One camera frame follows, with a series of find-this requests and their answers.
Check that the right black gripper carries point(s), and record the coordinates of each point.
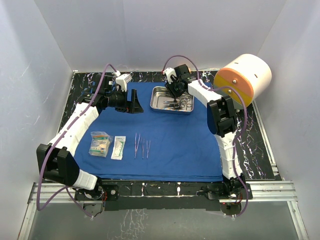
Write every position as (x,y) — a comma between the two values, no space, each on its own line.
(170,87)

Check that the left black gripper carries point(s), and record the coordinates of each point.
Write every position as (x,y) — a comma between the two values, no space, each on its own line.
(132,106)

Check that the metal instrument tray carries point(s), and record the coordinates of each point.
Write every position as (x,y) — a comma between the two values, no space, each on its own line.
(161,94)

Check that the white suture packet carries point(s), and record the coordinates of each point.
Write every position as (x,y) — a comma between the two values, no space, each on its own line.
(118,147)

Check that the steel forceps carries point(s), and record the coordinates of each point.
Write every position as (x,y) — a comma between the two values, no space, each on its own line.
(148,143)
(136,144)
(142,148)

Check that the blue surgical drape cloth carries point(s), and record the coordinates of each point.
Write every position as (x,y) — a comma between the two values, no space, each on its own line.
(182,148)

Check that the glove packet teal orange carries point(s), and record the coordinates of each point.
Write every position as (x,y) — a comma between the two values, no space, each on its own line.
(99,144)

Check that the green packaged surgical supplies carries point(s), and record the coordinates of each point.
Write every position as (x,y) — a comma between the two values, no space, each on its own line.
(106,150)

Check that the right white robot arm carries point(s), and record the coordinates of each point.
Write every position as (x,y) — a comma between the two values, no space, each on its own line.
(221,122)

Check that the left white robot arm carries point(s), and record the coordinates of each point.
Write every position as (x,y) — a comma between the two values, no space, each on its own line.
(55,159)

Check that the steel surgical scissors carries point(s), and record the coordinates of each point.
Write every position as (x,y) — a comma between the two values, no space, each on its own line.
(185,103)

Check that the steel hemostat clamp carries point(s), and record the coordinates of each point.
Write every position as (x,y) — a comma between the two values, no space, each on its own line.
(172,104)

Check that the small blue plastic tool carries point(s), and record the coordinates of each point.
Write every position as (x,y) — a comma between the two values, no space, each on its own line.
(83,92)

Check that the white cylindrical drawer container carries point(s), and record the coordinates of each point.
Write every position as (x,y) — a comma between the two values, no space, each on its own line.
(248,74)

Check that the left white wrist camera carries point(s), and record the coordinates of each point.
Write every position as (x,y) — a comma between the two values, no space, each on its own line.
(121,81)

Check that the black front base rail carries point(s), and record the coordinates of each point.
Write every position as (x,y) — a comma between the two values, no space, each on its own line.
(115,195)

